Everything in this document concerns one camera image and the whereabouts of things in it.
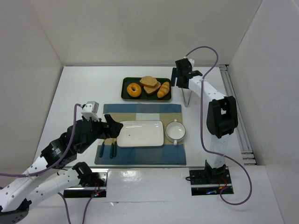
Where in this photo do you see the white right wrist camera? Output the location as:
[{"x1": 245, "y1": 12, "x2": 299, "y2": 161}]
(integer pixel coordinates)
[{"x1": 184, "y1": 56, "x2": 195, "y2": 70}]

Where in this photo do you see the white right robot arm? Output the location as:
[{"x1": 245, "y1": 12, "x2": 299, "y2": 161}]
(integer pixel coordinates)
[{"x1": 171, "y1": 57, "x2": 238, "y2": 183}]

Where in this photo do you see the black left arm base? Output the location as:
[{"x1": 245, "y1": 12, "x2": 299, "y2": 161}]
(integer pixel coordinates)
[{"x1": 63, "y1": 168, "x2": 108, "y2": 198}]

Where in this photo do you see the white soup cup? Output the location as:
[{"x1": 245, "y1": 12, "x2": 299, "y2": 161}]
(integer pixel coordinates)
[{"x1": 165, "y1": 119, "x2": 186, "y2": 146}]

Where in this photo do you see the orange bagel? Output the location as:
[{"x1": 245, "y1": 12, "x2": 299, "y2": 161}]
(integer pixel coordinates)
[{"x1": 127, "y1": 83, "x2": 142, "y2": 98}]

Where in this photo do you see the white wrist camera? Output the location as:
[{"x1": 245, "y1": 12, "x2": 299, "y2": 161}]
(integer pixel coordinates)
[
  {"x1": 184, "y1": 56, "x2": 195, "y2": 70},
  {"x1": 81, "y1": 101, "x2": 100, "y2": 122}
]

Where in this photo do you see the brown bread slice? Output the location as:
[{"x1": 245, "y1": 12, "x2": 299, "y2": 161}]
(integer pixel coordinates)
[
  {"x1": 143, "y1": 81, "x2": 161, "y2": 95},
  {"x1": 140, "y1": 76, "x2": 157, "y2": 88}
]

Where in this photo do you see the golden bread roll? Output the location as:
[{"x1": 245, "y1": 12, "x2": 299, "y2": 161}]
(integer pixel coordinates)
[{"x1": 157, "y1": 82, "x2": 170, "y2": 98}]

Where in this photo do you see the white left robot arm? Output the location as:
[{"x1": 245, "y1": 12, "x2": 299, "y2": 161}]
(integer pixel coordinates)
[{"x1": 0, "y1": 114, "x2": 123, "y2": 224}]

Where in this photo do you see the white rectangular plate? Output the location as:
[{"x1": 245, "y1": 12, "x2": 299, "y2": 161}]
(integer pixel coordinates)
[{"x1": 117, "y1": 120, "x2": 164, "y2": 147}]

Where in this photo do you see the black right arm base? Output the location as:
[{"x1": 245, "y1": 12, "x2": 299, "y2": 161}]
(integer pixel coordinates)
[{"x1": 185, "y1": 164, "x2": 234, "y2": 196}]

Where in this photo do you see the dark green serving tray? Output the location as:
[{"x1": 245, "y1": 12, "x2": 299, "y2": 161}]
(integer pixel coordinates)
[{"x1": 121, "y1": 77, "x2": 172, "y2": 102}]

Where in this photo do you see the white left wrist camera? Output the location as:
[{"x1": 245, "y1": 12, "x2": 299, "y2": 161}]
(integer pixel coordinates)
[{"x1": 81, "y1": 101, "x2": 100, "y2": 122}]

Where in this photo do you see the aluminium rail frame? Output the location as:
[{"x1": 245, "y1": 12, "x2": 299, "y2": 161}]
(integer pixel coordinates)
[{"x1": 219, "y1": 65, "x2": 257, "y2": 166}]

